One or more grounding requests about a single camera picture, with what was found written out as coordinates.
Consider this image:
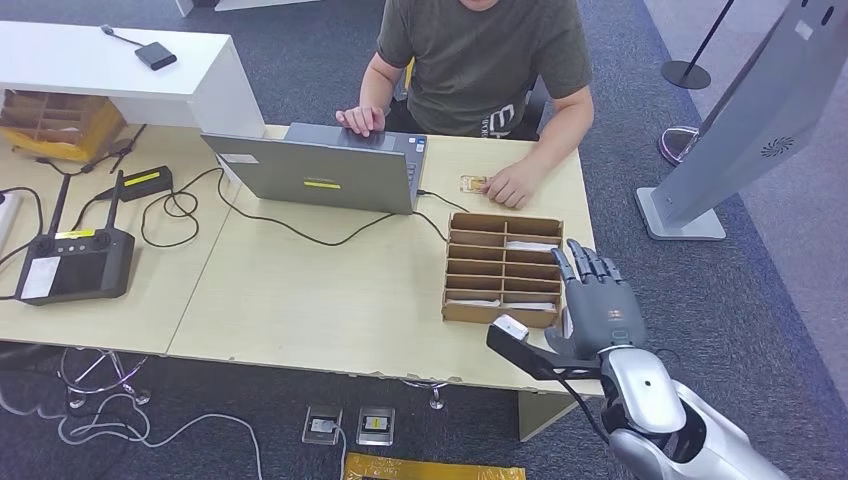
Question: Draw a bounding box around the person's right hand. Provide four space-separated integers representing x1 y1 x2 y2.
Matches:
334 105 387 139

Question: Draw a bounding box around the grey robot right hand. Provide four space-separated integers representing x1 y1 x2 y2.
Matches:
544 238 650 363

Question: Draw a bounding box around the person's left hand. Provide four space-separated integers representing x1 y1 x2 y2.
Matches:
481 160 546 211

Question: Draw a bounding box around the wooden card organiser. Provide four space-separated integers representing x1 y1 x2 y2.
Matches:
441 211 565 331

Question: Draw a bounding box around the person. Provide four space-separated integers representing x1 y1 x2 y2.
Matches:
334 0 596 211

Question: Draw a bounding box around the grey laptop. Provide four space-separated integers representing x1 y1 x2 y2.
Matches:
200 122 429 216

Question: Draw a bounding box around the white furniture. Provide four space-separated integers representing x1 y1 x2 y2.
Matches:
173 0 322 19

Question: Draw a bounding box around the chrome stanchion base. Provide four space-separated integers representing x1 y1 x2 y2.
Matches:
657 125 702 168

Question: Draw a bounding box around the chrome stool foot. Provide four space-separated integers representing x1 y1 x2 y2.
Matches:
398 378 450 412

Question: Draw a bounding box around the black stanchion pole with base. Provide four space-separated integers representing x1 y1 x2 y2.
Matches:
660 0 737 91

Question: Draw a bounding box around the black hub box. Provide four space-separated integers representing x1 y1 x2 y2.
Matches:
133 41 179 72

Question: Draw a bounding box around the black power adapter yellow label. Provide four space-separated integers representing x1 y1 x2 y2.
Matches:
93 165 175 203

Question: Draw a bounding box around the yellow wrapped package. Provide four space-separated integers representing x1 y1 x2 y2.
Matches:
341 452 527 480

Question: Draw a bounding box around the grey kiosk stand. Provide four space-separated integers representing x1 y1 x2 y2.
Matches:
634 0 848 242

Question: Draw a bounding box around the floor socket with yellow label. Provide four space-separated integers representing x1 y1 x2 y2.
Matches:
354 405 397 448

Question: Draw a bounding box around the white raised counter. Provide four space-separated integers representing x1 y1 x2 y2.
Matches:
0 19 266 139

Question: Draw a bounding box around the floor socket with white plug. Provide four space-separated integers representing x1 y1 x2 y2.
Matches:
300 405 344 447

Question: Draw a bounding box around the wooden organiser in yellow wrap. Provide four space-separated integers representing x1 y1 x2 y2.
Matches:
0 89 127 164

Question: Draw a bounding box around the black remote controller with antennas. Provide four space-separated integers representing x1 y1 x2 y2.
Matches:
13 170 136 307

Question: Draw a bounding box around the chrome stool base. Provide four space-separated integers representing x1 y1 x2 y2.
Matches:
56 347 152 410

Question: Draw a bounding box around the white power strip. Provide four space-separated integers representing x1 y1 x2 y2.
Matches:
0 192 21 250

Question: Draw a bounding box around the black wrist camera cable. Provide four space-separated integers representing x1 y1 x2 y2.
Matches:
555 376 611 444

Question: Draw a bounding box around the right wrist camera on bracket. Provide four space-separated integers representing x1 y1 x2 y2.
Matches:
485 313 601 382

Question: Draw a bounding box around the black laptop power cable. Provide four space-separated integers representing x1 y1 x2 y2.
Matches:
140 166 470 250

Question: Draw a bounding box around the grey hub cable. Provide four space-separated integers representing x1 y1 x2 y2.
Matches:
100 24 144 49

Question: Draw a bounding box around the thin black cable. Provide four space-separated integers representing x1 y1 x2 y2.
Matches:
34 123 147 178

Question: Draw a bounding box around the white plug cable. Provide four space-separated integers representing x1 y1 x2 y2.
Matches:
329 423 348 480

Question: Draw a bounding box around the white floor cable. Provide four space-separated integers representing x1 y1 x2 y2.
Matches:
0 390 266 480

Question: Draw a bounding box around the black looped cable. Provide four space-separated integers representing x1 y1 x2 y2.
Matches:
0 186 45 266

